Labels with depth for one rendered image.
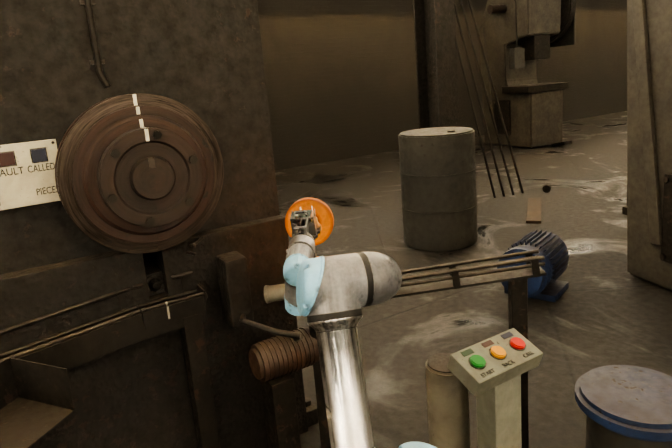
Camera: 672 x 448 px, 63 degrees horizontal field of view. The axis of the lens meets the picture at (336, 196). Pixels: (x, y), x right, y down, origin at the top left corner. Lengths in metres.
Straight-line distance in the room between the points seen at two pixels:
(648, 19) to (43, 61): 2.95
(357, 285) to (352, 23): 8.31
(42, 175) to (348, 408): 1.12
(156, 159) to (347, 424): 0.88
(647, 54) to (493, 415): 2.43
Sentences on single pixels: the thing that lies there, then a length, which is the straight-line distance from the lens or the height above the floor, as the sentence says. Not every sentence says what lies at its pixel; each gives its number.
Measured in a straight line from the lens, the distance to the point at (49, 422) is 1.57.
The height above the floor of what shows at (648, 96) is 1.11.
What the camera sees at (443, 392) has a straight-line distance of 1.68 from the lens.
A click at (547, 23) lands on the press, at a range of 9.34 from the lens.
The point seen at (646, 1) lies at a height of 1.61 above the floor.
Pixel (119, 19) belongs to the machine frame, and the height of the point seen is 1.57.
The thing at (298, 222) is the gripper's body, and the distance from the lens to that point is 1.62.
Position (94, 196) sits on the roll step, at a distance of 1.65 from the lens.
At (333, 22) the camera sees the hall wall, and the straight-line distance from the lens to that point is 9.13.
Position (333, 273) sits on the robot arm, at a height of 0.96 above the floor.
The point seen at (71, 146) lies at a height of 1.22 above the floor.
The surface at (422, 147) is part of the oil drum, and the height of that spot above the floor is 0.80.
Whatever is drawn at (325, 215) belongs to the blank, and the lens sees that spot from 1.75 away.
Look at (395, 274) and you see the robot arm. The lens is 1.19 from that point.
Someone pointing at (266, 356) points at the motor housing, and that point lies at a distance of 1.82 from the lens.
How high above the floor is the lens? 1.35
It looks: 12 degrees down
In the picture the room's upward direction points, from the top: 5 degrees counter-clockwise
